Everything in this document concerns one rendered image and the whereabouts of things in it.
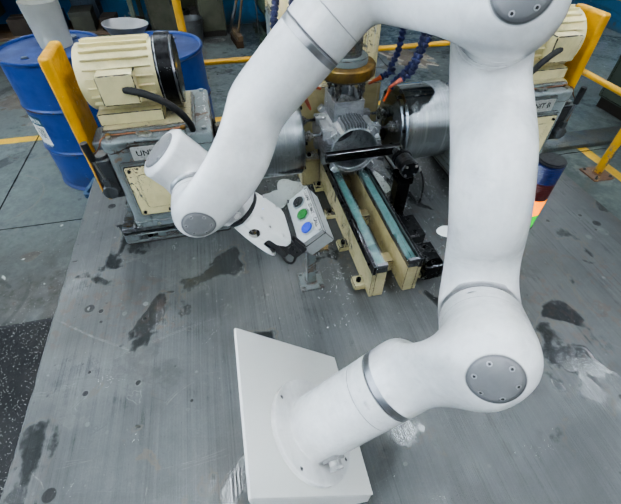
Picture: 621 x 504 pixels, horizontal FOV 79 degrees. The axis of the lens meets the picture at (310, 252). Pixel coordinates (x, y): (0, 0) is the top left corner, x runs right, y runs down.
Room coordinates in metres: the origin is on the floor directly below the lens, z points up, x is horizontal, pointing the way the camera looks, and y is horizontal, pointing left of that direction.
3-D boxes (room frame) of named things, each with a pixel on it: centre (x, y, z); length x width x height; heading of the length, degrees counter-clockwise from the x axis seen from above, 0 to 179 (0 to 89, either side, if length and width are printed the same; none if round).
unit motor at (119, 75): (1.00, 0.49, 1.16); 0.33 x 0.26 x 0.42; 103
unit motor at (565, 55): (1.29, -0.75, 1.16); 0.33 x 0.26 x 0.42; 103
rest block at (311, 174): (1.22, 0.00, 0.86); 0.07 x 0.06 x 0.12; 103
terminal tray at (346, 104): (1.22, -0.11, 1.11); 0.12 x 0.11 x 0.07; 13
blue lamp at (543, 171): (0.72, -0.53, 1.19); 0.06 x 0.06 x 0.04
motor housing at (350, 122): (1.18, -0.12, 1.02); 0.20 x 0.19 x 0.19; 13
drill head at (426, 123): (1.24, -0.40, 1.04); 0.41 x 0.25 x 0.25; 103
